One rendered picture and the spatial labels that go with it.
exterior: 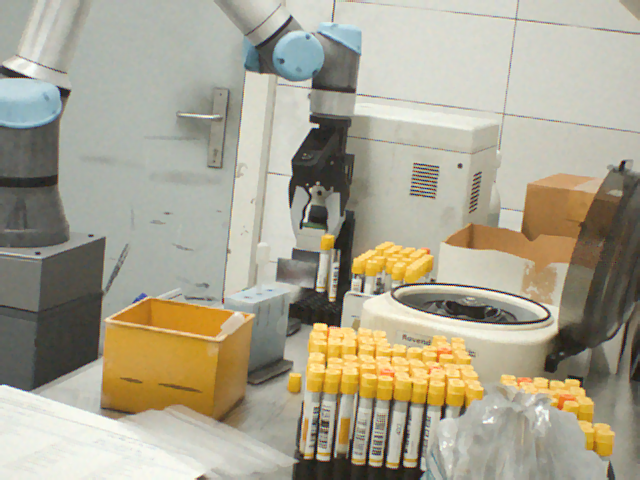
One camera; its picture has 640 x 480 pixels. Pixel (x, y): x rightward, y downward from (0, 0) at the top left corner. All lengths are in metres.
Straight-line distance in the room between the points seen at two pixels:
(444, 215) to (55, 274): 0.68
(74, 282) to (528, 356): 0.72
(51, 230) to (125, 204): 1.88
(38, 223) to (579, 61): 1.90
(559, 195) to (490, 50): 1.03
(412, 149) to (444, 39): 1.35
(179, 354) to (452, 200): 0.85
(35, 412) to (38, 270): 0.47
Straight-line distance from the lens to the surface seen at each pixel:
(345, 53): 1.95
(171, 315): 1.41
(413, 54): 3.37
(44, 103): 1.75
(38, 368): 1.74
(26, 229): 1.76
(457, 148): 2.01
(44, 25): 1.89
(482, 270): 1.72
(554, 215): 2.37
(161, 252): 3.61
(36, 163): 1.75
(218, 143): 3.49
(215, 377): 1.27
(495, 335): 1.36
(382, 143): 2.04
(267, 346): 1.49
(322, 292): 1.88
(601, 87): 3.29
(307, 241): 1.98
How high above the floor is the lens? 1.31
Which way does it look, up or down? 10 degrees down
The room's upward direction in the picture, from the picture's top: 6 degrees clockwise
